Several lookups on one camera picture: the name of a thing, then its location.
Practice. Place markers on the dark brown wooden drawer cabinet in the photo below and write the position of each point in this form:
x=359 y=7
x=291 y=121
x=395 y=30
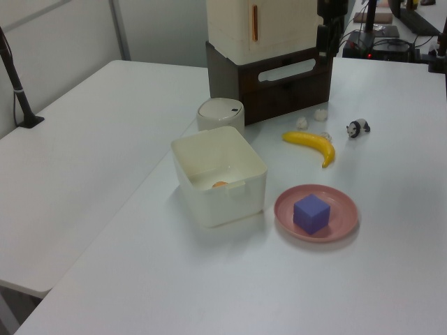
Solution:
x=223 y=76

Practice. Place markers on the black Franka gripper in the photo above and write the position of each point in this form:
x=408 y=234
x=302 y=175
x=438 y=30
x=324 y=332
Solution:
x=331 y=7

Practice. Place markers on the black camera pole with clamp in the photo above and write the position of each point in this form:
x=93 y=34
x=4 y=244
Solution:
x=19 y=94

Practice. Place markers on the black and white panda figurine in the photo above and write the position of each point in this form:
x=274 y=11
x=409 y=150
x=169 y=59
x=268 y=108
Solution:
x=358 y=128

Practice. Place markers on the toasted bread loaf toy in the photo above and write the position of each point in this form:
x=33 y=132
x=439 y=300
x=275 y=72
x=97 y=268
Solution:
x=219 y=184

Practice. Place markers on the cream open plastic storage box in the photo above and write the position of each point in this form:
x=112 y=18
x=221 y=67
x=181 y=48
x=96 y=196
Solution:
x=223 y=206

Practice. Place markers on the black clamp bracket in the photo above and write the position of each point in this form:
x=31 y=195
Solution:
x=438 y=59

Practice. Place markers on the grey metal partition post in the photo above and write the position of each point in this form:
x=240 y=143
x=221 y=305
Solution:
x=120 y=31

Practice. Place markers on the black upright stand pole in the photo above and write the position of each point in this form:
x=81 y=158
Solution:
x=371 y=15

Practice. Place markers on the pink round plate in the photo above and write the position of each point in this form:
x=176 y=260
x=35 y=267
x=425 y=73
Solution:
x=344 y=216

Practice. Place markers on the small white lidded trash bin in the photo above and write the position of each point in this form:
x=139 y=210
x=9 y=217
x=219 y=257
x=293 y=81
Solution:
x=220 y=111

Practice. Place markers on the black monitor base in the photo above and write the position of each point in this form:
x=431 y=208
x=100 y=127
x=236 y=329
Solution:
x=417 y=21

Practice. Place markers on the yellow toy banana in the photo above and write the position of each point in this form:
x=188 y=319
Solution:
x=314 y=141

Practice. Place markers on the brown flat box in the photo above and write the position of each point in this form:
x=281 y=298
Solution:
x=384 y=17

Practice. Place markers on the purple cube block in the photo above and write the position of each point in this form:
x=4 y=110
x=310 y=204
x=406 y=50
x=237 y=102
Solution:
x=311 y=214

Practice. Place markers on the cream plastic toy fridge cabinet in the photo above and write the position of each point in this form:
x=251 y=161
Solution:
x=286 y=24

